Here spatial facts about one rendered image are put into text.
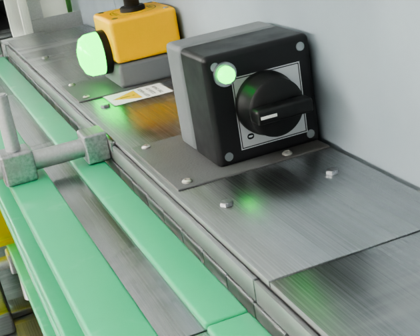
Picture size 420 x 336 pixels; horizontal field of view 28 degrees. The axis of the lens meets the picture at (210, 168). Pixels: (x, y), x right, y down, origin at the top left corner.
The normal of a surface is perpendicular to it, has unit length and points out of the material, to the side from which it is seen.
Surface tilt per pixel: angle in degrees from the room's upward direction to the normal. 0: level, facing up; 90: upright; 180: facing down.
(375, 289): 90
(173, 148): 90
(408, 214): 90
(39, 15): 90
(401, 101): 0
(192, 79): 0
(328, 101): 0
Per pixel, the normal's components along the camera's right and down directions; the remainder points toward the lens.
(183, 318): -0.15, -0.93
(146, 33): 0.36, 0.27
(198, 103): -0.92, 0.26
